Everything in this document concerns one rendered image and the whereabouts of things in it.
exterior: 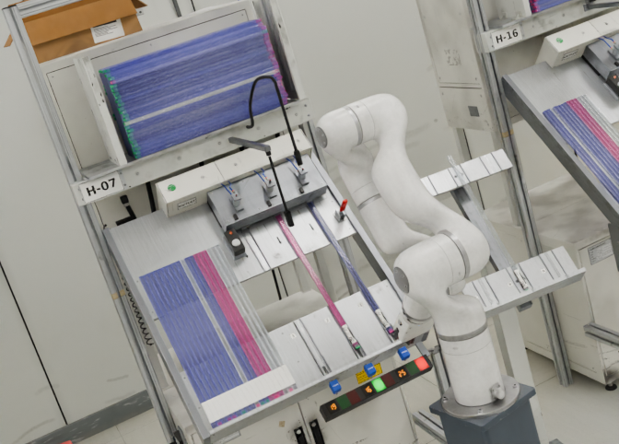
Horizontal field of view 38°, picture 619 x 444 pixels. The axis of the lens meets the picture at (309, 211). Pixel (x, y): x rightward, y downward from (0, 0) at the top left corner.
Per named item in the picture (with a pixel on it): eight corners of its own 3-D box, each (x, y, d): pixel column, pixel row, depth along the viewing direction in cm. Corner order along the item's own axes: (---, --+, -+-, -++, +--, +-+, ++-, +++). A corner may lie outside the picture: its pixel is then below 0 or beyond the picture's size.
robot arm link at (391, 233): (405, 188, 238) (461, 292, 233) (353, 212, 233) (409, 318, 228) (416, 177, 230) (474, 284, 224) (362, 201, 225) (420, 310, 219)
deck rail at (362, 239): (426, 340, 262) (430, 330, 257) (420, 343, 262) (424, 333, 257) (309, 160, 295) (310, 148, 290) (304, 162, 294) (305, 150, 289)
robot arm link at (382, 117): (430, 299, 211) (486, 272, 217) (448, 282, 201) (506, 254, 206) (328, 123, 225) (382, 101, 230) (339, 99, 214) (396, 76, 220)
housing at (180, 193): (309, 173, 293) (312, 146, 282) (169, 229, 278) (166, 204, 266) (297, 155, 297) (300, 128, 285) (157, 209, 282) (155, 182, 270)
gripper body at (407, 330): (409, 329, 229) (402, 347, 238) (442, 311, 232) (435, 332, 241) (393, 305, 232) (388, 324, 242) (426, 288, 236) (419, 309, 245)
